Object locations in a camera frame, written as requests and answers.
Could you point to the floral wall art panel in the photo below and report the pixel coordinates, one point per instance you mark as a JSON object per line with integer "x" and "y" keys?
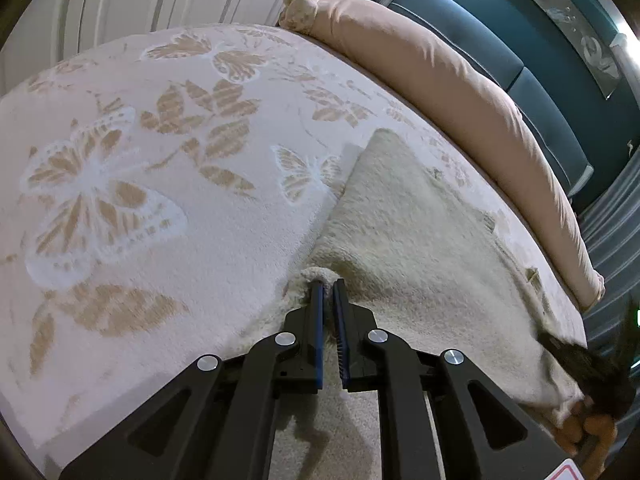
{"x": 575, "y": 25}

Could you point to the striped teal cloth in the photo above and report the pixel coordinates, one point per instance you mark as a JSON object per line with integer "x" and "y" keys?
{"x": 610, "y": 240}

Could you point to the teal padded headboard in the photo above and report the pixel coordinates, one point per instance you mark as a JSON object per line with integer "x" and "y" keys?
{"x": 500, "y": 25}

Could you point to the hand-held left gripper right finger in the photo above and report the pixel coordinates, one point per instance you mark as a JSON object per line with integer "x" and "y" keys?
{"x": 340, "y": 340}

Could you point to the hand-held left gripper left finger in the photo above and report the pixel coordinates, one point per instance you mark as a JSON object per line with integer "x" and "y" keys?
{"x": 316, "y": 335}

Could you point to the butterfly print blanket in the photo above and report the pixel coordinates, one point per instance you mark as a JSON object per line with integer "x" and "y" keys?
{"x": 150, "y": 160}

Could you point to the person's right hand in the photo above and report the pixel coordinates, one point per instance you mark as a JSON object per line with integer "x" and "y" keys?
{"x": 582, "y": 425}

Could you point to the cream fuzzy garment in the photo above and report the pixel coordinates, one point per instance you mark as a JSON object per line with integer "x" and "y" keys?
{"x": 425, "y": 240}

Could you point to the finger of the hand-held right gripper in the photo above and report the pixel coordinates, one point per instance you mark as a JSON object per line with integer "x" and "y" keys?
{"x": 560, "y": 350}

